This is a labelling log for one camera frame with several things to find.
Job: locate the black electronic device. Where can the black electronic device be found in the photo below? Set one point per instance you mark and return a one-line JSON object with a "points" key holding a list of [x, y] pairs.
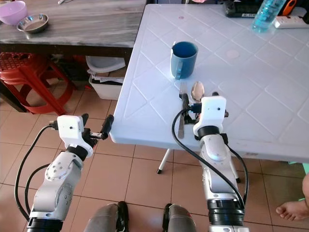
{"points": [[240, 8]]}

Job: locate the grey right robot leg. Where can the grey right robot leg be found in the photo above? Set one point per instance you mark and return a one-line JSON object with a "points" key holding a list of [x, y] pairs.
{"points": [[178, 220]]}

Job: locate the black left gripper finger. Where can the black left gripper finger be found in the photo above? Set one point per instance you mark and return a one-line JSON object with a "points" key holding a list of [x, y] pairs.
{"points": [[84, 120], [107, 126]]}

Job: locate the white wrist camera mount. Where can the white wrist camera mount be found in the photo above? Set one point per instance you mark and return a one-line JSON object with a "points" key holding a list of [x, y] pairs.
{"points": [[213, 111], [70, 131]]}

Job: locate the purple plastic bowl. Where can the purple plastic bowl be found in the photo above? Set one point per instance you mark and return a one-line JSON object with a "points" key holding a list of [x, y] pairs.
{"points": [[13, 12]]}

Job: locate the metal spoon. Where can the metal spoon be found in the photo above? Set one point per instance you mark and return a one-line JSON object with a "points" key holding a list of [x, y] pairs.
{"points": [[197, 90]]}

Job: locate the red plastic stool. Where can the red plastic stool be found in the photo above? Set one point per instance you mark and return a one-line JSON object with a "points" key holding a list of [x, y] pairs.
{"points": [[21, 64]]}

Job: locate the blue ceramic mug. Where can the blue ceramic mug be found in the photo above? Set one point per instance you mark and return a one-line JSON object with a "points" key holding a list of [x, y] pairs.
{"points": [[184, 62]]}

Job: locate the white storage box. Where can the white storage box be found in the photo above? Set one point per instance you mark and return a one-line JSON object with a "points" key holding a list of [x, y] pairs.
{"points": [[106, 91]]}

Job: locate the blue plastic water bottle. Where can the blue plastic water bottle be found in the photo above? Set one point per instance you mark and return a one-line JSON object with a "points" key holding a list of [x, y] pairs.
{"points": [[268, 15]]}

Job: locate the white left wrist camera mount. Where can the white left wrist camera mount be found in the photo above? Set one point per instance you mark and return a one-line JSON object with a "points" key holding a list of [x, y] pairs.
{"points": [[70, 131]]}

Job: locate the stainless steel bowl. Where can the stainless steel bowl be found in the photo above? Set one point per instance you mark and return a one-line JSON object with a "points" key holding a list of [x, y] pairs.
{"points": [[33, 23]]}

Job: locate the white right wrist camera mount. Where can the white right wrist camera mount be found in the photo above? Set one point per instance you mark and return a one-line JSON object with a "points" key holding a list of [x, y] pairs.
{"points": [[213, 111]]}

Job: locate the white power strip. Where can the white power strip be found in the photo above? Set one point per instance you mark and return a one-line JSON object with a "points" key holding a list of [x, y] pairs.
{"points": [[292, 21]]}

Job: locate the white plastic basin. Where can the white plastic basin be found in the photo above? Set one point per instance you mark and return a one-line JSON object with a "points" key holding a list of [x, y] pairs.
{"points": [[105, 63]]}

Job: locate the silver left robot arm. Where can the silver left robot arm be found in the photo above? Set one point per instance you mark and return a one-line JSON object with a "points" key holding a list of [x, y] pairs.
{"points": [[53, 186]]}

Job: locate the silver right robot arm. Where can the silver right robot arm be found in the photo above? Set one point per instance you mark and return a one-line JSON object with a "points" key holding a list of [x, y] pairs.
{"points": [[219, 169]]}

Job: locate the bare person foot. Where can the bare person foot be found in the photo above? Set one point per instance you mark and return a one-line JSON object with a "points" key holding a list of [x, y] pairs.
{"points": [[294, 208]]}

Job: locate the metal fork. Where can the metal fork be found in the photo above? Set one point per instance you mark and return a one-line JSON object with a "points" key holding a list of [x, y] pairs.
{"points": [[182, 87]]}

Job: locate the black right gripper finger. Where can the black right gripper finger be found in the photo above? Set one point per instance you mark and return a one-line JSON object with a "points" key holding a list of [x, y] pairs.
{"points": [[215, 94], [185, 106]]}

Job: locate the white table leg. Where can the white table leg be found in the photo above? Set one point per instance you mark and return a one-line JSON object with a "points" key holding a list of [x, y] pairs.
{"points": [[165, 162]]}

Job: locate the orange black tool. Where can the orange black tool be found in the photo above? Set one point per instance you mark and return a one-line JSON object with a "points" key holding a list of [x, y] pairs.
{"points": [[289, 6]]}

